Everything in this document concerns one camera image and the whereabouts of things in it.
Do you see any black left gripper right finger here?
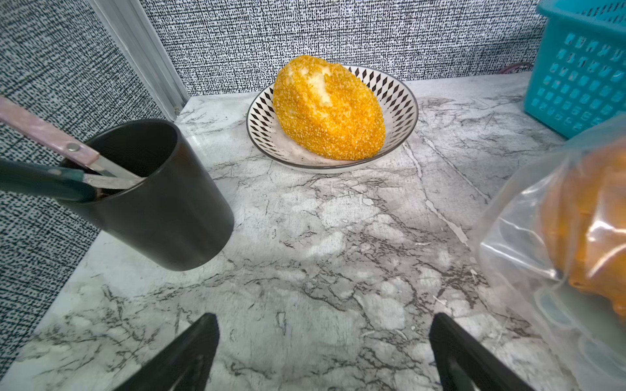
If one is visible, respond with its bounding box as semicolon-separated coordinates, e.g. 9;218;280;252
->
429;313;531;390

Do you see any yellow crumbed bread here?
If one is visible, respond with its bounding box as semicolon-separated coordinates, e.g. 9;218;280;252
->
273;55;386;161

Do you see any pink handled utensil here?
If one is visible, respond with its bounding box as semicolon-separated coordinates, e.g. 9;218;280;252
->
1;96;140;179

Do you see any green handled utensil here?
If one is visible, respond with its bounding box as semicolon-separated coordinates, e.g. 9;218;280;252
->
1;160;144;202

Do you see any clear zip-top bag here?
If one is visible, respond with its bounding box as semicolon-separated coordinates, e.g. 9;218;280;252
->
472;116;625;390

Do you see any teal plastic basket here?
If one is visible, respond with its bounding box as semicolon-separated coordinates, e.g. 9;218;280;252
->
524;0;625;138

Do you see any aluminium enclosure frame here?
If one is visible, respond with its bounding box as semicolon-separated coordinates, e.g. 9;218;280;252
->
88;0;190;122

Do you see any black cup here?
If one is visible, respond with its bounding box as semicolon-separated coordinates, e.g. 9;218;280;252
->
61;119;235;271

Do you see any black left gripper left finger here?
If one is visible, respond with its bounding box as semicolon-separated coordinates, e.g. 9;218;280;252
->
116;313;220;391

